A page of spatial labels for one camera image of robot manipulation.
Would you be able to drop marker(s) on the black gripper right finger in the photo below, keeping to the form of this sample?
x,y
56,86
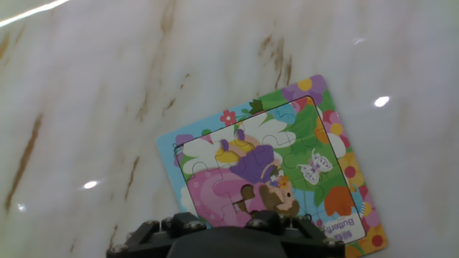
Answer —
x,y
312,247

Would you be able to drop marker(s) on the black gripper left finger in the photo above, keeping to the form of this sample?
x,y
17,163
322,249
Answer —
x,y
150,245

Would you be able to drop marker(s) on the colourful butterfly puzzle board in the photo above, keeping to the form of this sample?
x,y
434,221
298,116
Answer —
x,y
308,143

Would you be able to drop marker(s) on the marble pattern board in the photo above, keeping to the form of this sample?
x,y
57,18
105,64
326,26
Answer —
x,y
89,107

